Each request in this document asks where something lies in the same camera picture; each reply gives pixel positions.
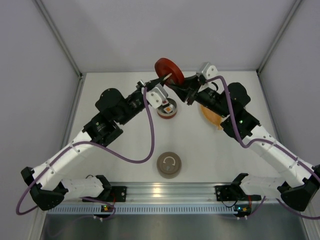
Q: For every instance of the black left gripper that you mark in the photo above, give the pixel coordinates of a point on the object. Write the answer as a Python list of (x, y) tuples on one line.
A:
[(144, 87)]

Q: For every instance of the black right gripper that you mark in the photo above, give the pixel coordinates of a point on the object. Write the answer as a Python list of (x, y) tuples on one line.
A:
[(192, 90)]

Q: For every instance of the red round lid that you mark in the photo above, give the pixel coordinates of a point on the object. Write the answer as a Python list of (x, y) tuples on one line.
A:
[(164, 67)]

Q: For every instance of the red band metal container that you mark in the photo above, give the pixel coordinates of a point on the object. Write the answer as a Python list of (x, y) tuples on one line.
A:
[(168, 102)]

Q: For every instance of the brown round lid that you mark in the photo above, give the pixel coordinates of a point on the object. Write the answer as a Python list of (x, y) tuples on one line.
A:
[(169, 162)]

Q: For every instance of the beige band metal container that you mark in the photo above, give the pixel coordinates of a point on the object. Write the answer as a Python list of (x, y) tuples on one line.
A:
[(168, 175)]

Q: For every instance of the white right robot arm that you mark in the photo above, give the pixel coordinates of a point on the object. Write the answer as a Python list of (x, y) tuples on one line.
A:
[(299, 181)]

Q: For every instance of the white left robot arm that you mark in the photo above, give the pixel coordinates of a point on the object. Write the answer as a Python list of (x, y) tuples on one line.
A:
[(47, 183)]

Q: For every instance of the woven bamboo boat tray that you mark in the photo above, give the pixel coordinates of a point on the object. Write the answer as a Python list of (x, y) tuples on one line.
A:
[(211, 117)]

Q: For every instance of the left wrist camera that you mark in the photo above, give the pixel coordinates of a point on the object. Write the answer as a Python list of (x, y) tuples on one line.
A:
[(156, 96)]

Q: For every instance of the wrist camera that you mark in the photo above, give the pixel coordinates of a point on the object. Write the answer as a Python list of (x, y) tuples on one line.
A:
[(206, 71), (156, 96)]

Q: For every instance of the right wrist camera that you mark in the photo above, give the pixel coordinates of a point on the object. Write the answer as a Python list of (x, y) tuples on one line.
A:
[(206, 71)]

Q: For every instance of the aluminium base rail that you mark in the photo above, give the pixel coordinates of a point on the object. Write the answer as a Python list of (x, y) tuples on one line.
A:
[(170, 193)]

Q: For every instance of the left aluminium frame post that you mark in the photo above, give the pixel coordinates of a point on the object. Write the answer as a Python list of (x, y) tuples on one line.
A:
[(40, 6)]

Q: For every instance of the aluminium frame post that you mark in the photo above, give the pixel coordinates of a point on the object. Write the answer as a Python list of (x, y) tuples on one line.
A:
[(40, 6), (293, 10)]

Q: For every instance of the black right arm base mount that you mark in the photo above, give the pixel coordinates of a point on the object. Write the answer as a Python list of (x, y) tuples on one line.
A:
[(225, 193)]

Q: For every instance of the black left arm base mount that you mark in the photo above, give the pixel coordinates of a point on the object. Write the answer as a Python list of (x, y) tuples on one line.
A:
[(113, 194)]

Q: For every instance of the right aluminium frame post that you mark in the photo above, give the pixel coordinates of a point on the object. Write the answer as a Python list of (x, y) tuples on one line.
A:
[(293, 10)]

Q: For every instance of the slotted grey cable duct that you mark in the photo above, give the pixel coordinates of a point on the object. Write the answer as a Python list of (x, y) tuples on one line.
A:
[(146, 209)]

